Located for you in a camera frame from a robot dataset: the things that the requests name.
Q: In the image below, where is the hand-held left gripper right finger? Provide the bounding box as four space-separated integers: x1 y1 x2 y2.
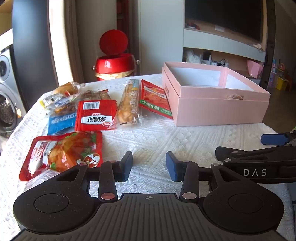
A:
166 151 243 202

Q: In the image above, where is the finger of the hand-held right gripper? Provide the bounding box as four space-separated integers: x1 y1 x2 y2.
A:
261 130 296 146
215 143 296 165

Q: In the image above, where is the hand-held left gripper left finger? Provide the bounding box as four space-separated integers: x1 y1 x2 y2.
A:
54 151 133 202

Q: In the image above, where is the pink cardboard box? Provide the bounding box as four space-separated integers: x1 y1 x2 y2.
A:
162 61 271 127

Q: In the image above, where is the large red snack packet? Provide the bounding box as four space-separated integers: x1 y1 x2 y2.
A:
19 130 103 182

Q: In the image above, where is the small red snack packet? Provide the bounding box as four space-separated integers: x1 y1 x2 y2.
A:
75 100 117 131

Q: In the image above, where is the long bread packet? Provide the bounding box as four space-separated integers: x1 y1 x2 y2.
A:
111 79 148 129

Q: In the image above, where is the red green label snack packet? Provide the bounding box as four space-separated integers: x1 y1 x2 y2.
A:
139 79 174 120

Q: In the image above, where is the wafer biscuit packet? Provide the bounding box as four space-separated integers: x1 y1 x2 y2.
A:
74 89 109 102

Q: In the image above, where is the blue snack packet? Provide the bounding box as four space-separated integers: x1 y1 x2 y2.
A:
47 113 78 136

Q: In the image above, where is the brown snack packet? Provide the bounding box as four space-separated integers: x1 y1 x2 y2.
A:
54 101 78 115

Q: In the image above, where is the small yellow cake packet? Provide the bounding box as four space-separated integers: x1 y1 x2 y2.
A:
53 81 86 96

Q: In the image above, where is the small yellow candy packet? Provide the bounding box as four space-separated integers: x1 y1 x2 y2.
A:
40 95 64 109

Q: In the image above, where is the yellow toy bin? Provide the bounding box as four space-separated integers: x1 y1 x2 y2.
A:
276 76 289 91

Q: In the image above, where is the pink bag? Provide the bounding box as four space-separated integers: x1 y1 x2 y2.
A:
246 59 264 79

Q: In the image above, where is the white power strip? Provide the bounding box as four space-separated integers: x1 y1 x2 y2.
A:
211 59 229 67

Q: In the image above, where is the white fringed cloth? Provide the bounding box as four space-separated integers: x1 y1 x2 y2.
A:
184 49 204 63

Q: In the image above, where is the red trash bin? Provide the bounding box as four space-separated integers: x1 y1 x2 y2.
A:
93 29 141 81

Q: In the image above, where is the white television cabinet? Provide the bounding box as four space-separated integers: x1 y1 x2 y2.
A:
183 0 267 80

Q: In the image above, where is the silver washing machine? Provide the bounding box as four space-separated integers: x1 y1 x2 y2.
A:
0 80 26 138

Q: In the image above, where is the black television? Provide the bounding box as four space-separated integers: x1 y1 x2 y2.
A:
185 0 264 44

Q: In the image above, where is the beige curtain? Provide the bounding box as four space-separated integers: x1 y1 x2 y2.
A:
48 0 84 84

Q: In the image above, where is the dark grey panel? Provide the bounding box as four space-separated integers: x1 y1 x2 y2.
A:
11 0 59 112

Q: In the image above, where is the white washing machine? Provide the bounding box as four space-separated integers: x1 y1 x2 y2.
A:
0 29 17 82

